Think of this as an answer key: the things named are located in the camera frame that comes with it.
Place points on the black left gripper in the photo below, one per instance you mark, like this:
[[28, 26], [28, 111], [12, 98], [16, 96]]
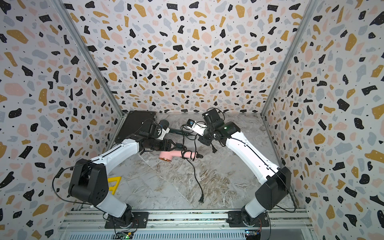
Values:
[[169, 147]]

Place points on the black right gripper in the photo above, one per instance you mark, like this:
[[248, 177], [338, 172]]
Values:
[[202, 140]]

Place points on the pink hair dryer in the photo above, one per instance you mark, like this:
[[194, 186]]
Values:
[[168, 156]]

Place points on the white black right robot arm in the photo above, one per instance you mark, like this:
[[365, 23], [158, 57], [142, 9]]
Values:
[[275, 181]]

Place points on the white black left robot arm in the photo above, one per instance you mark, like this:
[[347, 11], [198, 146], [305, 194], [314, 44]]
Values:
[[89, 182]]

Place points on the dark green hair dryer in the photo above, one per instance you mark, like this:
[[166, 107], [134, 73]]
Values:
[[174, 131]]

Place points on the black flat case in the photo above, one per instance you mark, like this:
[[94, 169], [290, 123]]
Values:
[[132, 122]]

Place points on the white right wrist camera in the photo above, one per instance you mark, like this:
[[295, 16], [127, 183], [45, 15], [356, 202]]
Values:
[[196, 127]]

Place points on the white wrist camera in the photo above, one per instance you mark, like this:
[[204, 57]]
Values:
[[196, 127], [163, 131]]

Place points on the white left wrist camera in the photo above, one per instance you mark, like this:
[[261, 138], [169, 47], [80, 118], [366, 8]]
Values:
[[163, 131]]

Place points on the yellow plastic triangle frame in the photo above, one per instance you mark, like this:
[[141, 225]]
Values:
[[113, 184]]

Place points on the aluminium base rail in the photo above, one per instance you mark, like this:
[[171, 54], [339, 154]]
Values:
[[214, 224]]

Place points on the aluminium corner post right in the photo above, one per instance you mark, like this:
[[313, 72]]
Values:
[[290, 54]]

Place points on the aluminium corner post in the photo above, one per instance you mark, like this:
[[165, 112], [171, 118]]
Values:
[[68, 22], [290, 54]]

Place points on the aluminium corner post left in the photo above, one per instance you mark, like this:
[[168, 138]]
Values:
[[68, 22]]

